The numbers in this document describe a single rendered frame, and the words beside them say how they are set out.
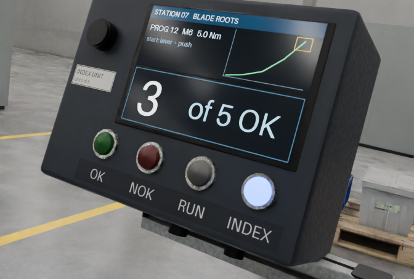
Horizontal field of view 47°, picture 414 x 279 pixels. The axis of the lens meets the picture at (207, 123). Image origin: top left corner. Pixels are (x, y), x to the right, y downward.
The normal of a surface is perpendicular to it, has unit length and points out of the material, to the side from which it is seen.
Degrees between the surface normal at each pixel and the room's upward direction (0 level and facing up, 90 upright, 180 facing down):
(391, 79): 90
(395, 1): 90
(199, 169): 71
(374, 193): 95
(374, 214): 95
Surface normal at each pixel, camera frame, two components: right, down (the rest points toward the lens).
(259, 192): -0.39, -0.17
